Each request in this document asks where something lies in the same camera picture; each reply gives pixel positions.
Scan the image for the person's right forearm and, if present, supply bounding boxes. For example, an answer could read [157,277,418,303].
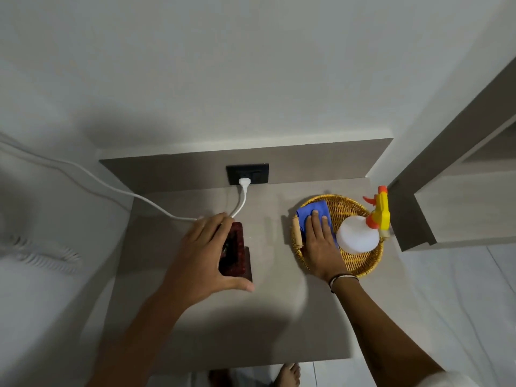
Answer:
[330,276,448,387]

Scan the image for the person's left hand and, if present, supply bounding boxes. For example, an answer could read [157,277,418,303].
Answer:
[159,212,255,315]

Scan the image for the white plug and cable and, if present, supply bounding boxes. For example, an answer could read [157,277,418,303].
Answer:
[0,132,252,222]

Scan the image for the black wall outlet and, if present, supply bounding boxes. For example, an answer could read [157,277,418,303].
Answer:
[225,163,270,187]

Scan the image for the white spray bottle yellow nozzle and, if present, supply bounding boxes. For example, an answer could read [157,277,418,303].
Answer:
[335,185,391,255]

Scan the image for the black and white bracelets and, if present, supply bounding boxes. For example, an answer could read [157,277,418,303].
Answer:
[327,273,360,294]

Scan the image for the person's left forearm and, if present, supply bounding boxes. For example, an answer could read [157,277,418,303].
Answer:
[87,290,192,387]

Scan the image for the round wicker basket tray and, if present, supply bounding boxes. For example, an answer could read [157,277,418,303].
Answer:
[291,193,391,278]

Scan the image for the person's right foot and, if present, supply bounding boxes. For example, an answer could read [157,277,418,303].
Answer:
[274,362,302,387]

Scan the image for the white coiled cord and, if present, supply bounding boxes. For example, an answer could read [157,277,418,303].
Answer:
[0,235,83,275]

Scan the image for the blue cloth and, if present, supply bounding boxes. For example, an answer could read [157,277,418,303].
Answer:
[295,200,339,250]

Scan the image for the person's right hand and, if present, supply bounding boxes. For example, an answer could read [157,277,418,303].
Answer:
[301,210,357,283]

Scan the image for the grey cabinet unit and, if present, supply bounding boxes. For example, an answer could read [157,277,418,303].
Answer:
[389,56,516,253]

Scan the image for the dark red vase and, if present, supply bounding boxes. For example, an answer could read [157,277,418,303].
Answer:
[217,221,254,283]

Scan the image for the white shirt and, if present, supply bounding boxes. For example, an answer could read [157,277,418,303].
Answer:
[415,370,481,387]

